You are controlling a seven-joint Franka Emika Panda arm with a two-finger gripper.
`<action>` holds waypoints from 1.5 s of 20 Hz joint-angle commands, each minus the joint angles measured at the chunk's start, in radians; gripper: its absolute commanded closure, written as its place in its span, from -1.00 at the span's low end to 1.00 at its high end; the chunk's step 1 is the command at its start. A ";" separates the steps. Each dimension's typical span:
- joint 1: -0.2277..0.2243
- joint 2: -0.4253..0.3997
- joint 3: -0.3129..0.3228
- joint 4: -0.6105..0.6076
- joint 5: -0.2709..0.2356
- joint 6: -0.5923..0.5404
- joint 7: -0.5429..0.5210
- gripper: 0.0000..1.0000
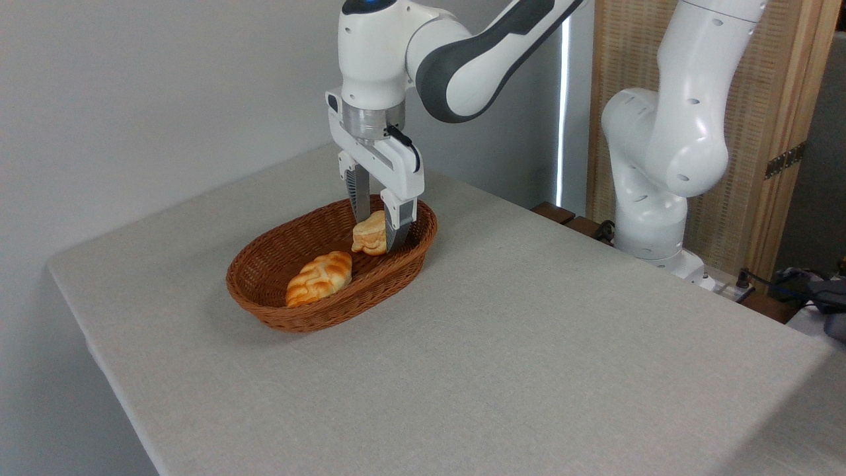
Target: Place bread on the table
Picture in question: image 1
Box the dark grey device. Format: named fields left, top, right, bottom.
left=767, top=264, right=846, bottom=343

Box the brown wicker basket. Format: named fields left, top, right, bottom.
left=226, top=194, right=438, bottom=333

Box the grey tablecloth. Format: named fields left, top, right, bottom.
left=46, top=142, right=846, bottom=476

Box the metal screen hinge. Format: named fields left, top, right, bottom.
left=765, top=141, right=806, bottom=180

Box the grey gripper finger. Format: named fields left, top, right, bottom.
left=338, top=151, right=372, bottom=224
left=379, top=187, right=418, bottom=255

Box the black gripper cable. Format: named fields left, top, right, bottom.
left=383, top=124, right=422, bottom=174

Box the black power cable with plug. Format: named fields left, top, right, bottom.
left=736, top=268, right=820, bottom=305

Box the bright vertical light strip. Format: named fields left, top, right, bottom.
left=555, top=20, right=572, bottom=207

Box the round pale bread bun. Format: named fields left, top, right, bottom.
left=351, top=210, right=389, bottom=257

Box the oblong golden bread loaf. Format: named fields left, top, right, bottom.
left=286, top=251, right=354, bottom=308

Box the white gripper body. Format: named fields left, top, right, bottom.
left=325, top=89, right=425, bottom=201

